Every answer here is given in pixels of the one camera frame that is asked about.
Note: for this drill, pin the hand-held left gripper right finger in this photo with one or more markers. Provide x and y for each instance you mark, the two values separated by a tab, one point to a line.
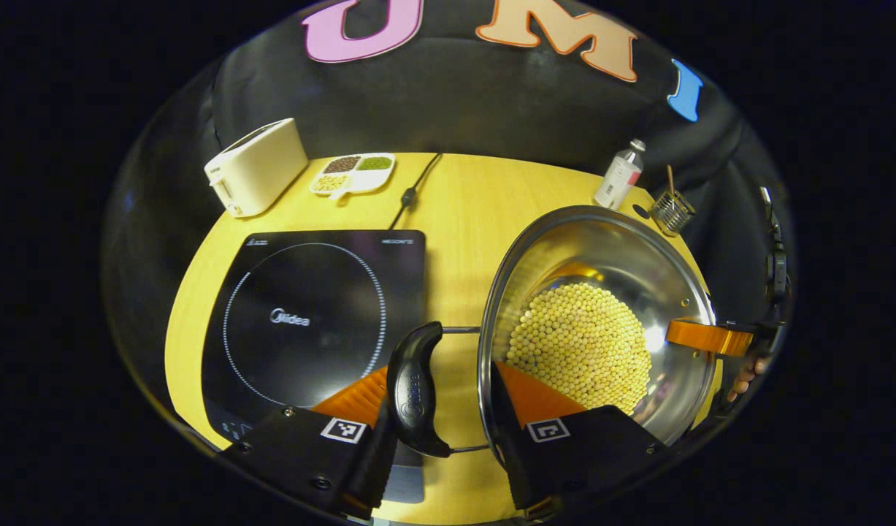
510	453

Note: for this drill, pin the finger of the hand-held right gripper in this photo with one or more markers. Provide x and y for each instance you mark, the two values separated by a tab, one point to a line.
710	337

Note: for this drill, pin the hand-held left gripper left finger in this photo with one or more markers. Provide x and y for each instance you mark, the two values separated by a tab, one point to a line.
374	471

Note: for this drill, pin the black induction cooktop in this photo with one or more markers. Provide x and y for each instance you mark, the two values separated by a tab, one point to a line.
301	314

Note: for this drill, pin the pile of soybeans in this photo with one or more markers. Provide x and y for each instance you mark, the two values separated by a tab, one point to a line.
579	343

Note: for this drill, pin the clear bottle with red label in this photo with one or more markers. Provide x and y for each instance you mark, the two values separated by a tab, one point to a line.
619	179

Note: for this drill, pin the white divided dish with beans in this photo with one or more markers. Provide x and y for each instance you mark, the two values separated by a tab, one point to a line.
353	174

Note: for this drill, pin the white toaster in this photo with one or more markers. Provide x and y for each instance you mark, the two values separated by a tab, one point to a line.
261	168

